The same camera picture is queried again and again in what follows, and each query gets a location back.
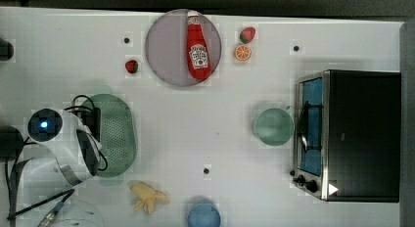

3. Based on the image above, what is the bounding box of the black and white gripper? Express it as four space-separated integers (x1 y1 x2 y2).
72 108 101 142

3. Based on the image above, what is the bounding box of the green plastic strainer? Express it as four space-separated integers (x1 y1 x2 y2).
81 93 137 179

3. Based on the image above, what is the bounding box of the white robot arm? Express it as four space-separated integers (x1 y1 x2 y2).
15 108 107 227

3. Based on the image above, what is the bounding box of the toy peeled banana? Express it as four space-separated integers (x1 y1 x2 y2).
130 182 170 215

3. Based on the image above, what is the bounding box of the grey round plate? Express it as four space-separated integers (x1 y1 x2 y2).
145 9 203 87

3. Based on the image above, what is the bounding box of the black cylinder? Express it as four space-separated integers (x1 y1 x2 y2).
0 39 15 62

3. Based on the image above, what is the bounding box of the plush ketchup bottle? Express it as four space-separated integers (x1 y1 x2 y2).
186 11 211 80

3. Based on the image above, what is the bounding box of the blue bowl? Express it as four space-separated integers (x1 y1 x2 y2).
187 203 221 227

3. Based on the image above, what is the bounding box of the toy orange slice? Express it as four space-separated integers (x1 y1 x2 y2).
234 45 252 61

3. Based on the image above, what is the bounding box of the green plastic cup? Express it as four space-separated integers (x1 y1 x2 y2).
252 108 295 146

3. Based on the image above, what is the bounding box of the large toy strawberry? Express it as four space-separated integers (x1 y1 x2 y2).
239 26 256 44

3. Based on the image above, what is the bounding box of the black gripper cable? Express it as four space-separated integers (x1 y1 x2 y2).
64 94 110 172

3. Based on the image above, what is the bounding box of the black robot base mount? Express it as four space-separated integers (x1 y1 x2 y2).
0 126 23 159

